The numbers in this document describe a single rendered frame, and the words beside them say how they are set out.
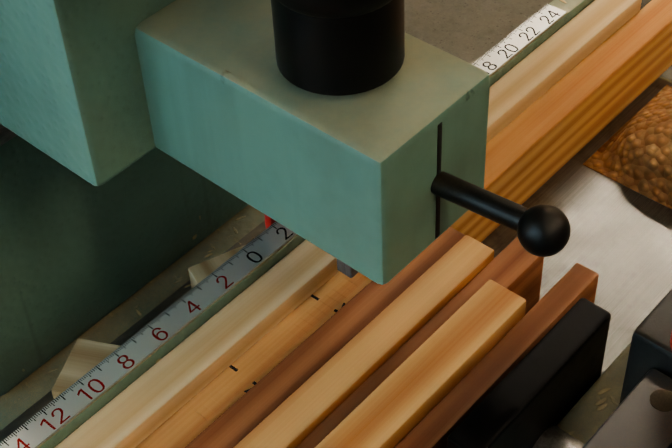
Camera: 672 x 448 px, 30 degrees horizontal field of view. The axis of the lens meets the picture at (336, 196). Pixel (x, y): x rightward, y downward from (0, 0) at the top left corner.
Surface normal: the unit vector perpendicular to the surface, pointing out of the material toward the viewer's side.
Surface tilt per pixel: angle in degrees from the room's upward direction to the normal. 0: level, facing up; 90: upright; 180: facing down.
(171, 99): 90
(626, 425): 0
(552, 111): 0
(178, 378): 0
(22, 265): 90
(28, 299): 90
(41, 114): 90
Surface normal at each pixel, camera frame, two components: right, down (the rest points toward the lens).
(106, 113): 0.75, 0.44
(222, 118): -0.66, 0.54
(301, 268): -0.04, -0.72
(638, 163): -0.77, 0.18
